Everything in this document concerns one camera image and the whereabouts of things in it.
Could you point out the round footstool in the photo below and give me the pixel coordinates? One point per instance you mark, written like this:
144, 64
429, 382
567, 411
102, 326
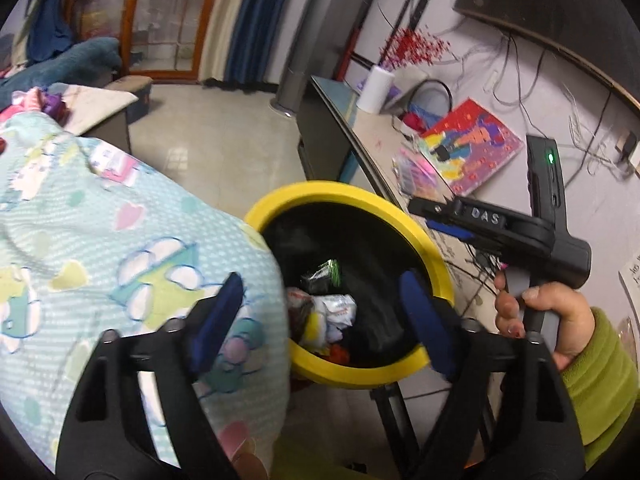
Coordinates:
140, 87

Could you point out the yellow snack wrapper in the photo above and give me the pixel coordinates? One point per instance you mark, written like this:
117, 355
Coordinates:
314, 333

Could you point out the right blue curtain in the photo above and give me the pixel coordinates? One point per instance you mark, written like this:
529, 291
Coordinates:
251, 41

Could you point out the left blue curtain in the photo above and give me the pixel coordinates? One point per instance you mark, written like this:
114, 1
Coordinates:
49, 35

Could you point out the wooden glass sliding door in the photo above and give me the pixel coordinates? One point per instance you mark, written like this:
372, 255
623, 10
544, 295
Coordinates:
161, 39

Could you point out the white orange printed bag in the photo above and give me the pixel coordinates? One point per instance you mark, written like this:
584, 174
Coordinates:
340, 312

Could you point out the hello kitty quilt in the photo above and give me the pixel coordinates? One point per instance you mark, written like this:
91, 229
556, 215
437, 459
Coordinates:
92, 239

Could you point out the red plastic bag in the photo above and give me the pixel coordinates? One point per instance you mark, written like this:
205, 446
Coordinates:
338, 355

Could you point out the green snack packet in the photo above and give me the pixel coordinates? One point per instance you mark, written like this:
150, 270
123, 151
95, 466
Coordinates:
327, 275

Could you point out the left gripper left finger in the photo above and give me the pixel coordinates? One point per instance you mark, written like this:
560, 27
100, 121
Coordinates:
135, 413

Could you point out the red berry branch decoration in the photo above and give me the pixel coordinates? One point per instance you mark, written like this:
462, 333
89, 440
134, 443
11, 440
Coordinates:
411, 47

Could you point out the blue curtain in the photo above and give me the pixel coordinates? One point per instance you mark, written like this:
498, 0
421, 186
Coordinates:
49, 35
251, 41

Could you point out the yellow rimmed black trash bin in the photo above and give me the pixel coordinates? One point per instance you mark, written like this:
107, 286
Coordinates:
372, 242

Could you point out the bead organiser box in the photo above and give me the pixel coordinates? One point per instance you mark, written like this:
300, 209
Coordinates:
416, 178

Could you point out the white paper roll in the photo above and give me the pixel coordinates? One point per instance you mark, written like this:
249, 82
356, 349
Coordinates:
375, 90

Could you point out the tv cabinet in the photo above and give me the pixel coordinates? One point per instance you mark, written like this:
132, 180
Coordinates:
340, 142

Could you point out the coffee table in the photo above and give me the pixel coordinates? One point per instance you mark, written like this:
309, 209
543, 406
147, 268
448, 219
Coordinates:
96, 113

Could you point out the green sleeve forearm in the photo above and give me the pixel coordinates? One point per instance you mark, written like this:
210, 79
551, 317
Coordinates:
603, 385

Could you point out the person's right hand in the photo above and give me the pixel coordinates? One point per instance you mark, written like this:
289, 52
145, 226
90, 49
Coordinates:
576, 319

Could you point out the silver tower air conditioner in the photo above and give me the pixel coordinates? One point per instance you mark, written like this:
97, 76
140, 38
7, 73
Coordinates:
319, 45

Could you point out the blue grey sofa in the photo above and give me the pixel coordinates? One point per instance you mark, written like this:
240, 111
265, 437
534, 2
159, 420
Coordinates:
90, 63

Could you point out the person's left hand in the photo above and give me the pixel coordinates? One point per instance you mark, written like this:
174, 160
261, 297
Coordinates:
249, 467

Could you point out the wall mounted television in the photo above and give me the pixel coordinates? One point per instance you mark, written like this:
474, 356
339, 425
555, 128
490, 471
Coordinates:
601, 36

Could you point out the colourful diamond painting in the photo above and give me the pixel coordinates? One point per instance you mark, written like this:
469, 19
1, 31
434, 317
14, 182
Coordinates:
468, 146

